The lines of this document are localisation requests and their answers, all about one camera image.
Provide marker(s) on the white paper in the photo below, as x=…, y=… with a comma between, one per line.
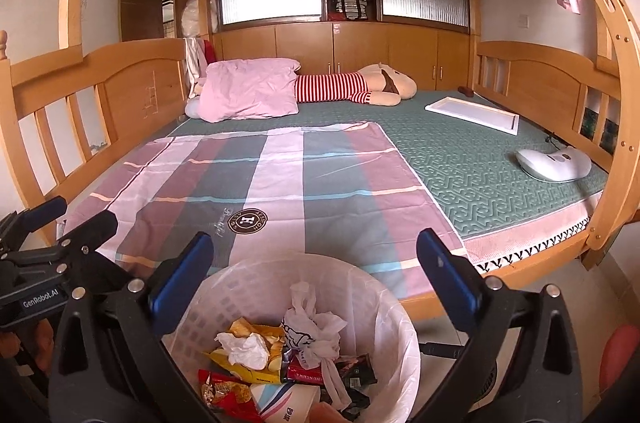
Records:
x=245, y=350

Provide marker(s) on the red hanging cloth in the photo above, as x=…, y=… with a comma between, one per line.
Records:
x=208, y=50

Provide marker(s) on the person's left hand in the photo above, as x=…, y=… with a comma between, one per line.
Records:
x=42, y=345

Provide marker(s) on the dark green patterned object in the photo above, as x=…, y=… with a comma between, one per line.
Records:
x=600, y=133

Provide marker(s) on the pink grey plaid sheet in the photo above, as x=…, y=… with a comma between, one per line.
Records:
x=320, y=193

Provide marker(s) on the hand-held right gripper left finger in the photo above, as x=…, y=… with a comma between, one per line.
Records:
x=182, y=288

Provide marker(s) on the green patterned mattress pad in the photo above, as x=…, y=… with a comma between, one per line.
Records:
x=450, y=153

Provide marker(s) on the white massage pillow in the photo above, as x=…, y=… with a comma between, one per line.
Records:
x=550, y=165

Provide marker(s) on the white wall switch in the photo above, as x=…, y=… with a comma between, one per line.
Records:
x=523, y=20

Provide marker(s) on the red round stool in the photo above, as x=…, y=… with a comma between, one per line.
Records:
x=622, y=360

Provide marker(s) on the white hanging cloth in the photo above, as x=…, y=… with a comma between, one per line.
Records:
x=192, y=63

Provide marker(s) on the wooden wall cabinet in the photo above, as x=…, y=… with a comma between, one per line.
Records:
x=380, y=53

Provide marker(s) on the white plastic bag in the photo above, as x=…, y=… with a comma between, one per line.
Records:
x=310, y=328

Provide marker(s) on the pink pillow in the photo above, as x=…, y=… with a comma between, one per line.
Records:
x=250, y=90

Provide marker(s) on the red snack bag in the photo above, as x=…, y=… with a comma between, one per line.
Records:
x=225, y=395

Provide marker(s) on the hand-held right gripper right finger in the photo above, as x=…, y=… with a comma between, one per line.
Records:
x=447, y=283

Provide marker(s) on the yellow snack bag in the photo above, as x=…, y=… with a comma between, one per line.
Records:
x=272, y=363

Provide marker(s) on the dark green snack bag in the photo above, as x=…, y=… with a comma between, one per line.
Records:
x=357, y=370

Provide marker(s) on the wooden bunk bed frame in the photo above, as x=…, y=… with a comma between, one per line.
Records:
x=130, y=88

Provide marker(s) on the red cigarette pack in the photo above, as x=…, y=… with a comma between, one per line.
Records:
x=310, y=373

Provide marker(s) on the white bagged bedding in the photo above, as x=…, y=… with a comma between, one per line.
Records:
x=197, y=13

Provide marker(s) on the plush doll with striped shirt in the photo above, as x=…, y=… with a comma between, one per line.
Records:
x=330, y=88

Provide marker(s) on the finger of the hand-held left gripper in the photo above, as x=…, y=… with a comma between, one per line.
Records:
x=95, y=230
x=47, y=209

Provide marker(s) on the small dark brown case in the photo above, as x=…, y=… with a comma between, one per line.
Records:
x=466, y=92

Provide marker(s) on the curved wooden bed ladder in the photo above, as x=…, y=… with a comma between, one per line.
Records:
x=607, y=28

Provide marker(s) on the white rectangular tray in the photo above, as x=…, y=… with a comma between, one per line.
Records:
x=470, y=113

